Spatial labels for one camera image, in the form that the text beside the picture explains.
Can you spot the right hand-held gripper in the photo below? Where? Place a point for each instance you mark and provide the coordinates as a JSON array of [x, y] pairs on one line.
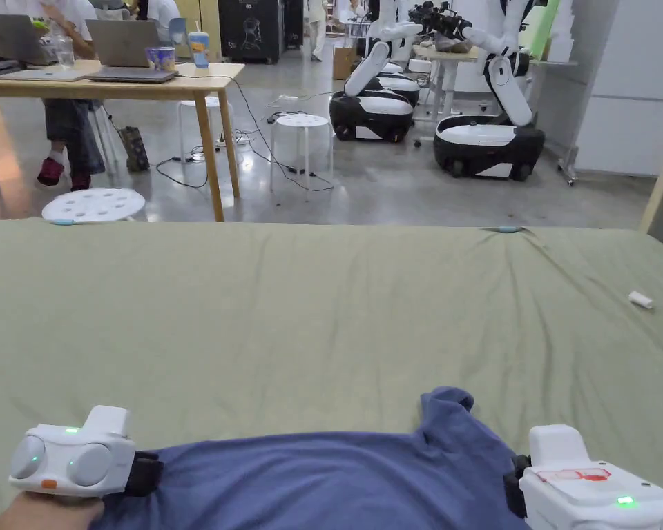
[[580, 497]]

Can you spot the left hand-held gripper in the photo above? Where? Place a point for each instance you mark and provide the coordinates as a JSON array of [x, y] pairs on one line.
[[72, 464]]

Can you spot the blue shirt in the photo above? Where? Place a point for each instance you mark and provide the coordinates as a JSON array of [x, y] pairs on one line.
[[320, 480]]

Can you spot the person's left hand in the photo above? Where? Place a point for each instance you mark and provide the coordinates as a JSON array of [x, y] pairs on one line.
[[44, 513]]

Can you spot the small white plastic piece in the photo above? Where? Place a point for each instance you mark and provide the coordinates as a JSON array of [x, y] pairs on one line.
[[640, 300]]

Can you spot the bed with pale green sheet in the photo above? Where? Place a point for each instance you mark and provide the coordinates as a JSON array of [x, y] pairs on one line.
[[309, 309]]

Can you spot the patterned bag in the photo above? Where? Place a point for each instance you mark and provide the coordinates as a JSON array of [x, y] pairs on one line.
[[134, 148]]

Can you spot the white and black wheeled robot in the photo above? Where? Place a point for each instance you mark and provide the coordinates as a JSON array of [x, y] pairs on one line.
[[373, 105], [489, 143]]

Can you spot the pale desk with clutter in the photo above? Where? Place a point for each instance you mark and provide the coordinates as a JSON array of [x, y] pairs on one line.
[[447, 55]]

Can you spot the black cabinet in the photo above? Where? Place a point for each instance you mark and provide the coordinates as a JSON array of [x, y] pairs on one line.
[[248, 30]]

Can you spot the brown carton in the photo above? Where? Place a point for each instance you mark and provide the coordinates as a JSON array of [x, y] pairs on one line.
[[343, 62]]

